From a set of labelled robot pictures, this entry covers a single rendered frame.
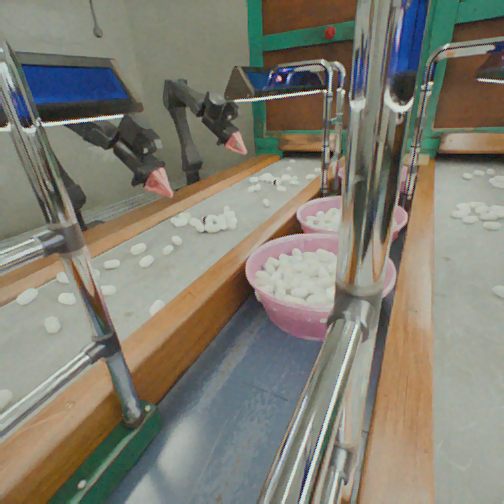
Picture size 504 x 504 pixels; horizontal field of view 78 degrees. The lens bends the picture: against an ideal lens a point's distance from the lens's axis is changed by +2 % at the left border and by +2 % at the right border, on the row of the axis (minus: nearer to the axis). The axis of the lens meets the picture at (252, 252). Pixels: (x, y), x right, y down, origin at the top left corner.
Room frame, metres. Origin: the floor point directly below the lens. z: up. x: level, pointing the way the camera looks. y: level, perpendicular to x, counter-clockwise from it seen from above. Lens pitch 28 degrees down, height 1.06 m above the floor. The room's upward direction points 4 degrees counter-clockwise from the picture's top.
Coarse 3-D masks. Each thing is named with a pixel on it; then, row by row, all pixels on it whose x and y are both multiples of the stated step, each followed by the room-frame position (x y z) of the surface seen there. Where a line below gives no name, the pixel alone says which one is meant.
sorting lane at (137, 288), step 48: (240, 192) 1.08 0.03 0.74; (288, 192) 1.04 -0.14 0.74; (144, 240) 0.72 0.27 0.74; (192, 240) 0.70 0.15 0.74; (240, 240) 0.68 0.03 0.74; (48, 288) 0.52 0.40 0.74; (144, 288) 0.50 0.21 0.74; (0, 336) 0.39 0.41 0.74; (48, 336) 0.38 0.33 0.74; (0, 384) 0.29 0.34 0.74
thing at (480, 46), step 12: (444, 48) 0.82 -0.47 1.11; (456, 48) 0.81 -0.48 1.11; (468, 48) 0.80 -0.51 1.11; (480, 48) 0.79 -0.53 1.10; (492, 48) 0.78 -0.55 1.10; (432, 60) 0.83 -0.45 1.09; (432, 72) 0.83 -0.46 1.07; (432, 84) 0.97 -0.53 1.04; (420, 96) 0.84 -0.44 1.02; (420, 108) 0.84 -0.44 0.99; (420, 120) 0.83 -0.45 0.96; (420, 132) 0.83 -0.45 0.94; (420, 144) 0.83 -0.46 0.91; (408, 168) 0.84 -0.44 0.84; (408, 180) 0.84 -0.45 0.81; (408, 192) 0.83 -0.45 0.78; (408, 204) 0.83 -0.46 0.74; (408, 216) 0.82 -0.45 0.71
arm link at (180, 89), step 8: (168, 80) 1.45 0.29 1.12; (184, 80) 1.49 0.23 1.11; (168, 88) 1.46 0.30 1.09; (176, 88) 1.43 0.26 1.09; (184, 88) 1.39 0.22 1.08; (168, 96) 1.47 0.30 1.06; (176, 96) 1.44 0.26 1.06; (184, 96) 1.38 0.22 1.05; (192, 96) 1.30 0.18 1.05; (200, 96) 1.31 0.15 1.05; (168, 104) 1.48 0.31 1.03; (200, 104) 1.28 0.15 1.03; (192, 112) 1.31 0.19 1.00
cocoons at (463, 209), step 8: (464, 176) 1.03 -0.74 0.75; (472, 176) 1.02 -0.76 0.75; (480, 176) 1.04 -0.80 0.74; (496, 176) 0.99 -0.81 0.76; (496, 184) 0.92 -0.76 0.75; (456, 208) 0.76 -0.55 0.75; (464, 208) 0.73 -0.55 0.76; (472, 208) 0.76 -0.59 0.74; (480, 208) 0.73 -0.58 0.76; (488, 208) 0.73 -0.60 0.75; (496, 208) 0.73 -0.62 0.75; (456, 216) 0.71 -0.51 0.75; (464, 216) 0.71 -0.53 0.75; (472, 216) 0.68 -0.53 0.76; (480, 216) 0.69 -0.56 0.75; (488, 216) 0.68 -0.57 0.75; (496, 216) 0.68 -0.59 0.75; (488, 224) 0.64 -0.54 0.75; (496, 224) 0.63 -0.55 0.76; (496, 288) 0.40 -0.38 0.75
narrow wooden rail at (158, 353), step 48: (192, 288) 0.45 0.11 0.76; (240, 288) 0.51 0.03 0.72; (144, 336) 0.33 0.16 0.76; (192, 336) 0.37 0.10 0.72; (96, 384) 0.26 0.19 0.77; (144, 384) 0.28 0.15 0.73; (48, 432) 0.20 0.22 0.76; (96, 432) 0.22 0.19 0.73; (0, 480) 0.16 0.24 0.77; (48, 480) 0.18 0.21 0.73
